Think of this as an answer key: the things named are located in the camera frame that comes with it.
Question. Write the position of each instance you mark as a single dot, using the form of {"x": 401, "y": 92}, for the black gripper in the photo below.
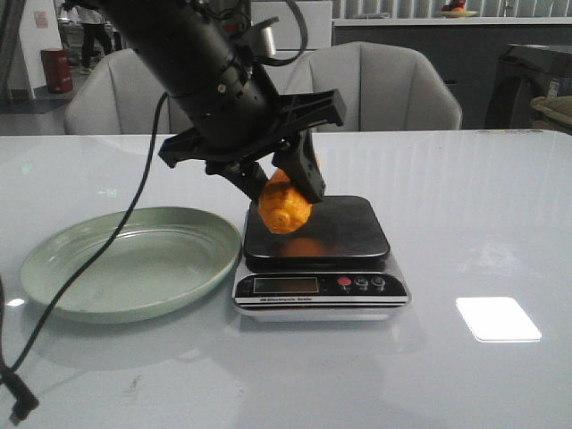
{"x": 237, "y": 119}

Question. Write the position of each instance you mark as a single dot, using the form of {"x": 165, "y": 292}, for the orange corn cob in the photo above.
{"x": 281, "y": 206}

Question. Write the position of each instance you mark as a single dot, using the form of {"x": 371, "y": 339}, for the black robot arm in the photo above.
{"x": 182, "y": 35}

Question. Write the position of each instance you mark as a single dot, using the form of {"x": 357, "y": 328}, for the black silver kitchen scale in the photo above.
{"x": 336, "y": 267}

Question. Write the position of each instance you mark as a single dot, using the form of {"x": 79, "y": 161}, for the grey chair right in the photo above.
{"x": 384, "y": 88}

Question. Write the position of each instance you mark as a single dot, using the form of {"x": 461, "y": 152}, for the grey chair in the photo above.
{"x": 384, "y": 88}
{"x": 118, "y": 97}

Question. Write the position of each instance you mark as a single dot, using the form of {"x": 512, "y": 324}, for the light green plate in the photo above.
{"x": 163, "y": 259}

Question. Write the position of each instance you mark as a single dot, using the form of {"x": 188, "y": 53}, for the grey chair left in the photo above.
{"x": 118, "y": 97}

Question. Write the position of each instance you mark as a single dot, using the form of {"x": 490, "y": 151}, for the grey counter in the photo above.
{"x": 464, "y": 51}

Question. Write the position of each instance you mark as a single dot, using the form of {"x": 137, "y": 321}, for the person in background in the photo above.
{"x": 92, "y": 22}

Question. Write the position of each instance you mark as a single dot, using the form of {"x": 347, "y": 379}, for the red bin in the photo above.
{"x": 57, "y": 70}

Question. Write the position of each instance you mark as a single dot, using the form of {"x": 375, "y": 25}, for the fruit bowl on counter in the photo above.
{"x": 456, "y": 9}

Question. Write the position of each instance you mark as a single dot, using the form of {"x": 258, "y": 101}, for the dark appliance at right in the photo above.
{"x": 523, "y": 73}

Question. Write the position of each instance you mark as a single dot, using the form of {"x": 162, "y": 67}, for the beige cushion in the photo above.
{"x": 552, "y": 113}

